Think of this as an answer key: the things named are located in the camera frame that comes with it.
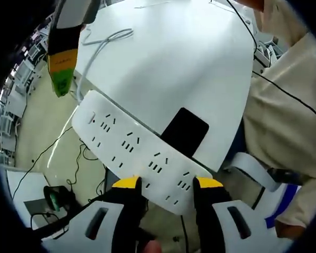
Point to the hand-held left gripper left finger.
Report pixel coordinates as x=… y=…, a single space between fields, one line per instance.
x=76 y=232

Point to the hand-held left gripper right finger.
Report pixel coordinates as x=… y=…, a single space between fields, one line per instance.
x=226 y=229

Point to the white power strip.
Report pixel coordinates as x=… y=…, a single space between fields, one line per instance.
x=113 y=137

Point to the person's left hand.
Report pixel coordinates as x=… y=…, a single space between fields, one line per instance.
x=152 y=247

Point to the green black device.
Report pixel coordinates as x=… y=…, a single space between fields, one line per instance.
x=54 y=197

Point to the white side desk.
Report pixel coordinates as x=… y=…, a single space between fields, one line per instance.
x=18 y=184

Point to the group of white office chairs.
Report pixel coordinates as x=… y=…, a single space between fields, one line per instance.
x=8 y=126

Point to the black phone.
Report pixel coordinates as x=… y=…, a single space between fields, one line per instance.
x=185 y=130

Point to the person's beige clothing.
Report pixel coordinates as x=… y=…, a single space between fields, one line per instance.
x=279 y=118

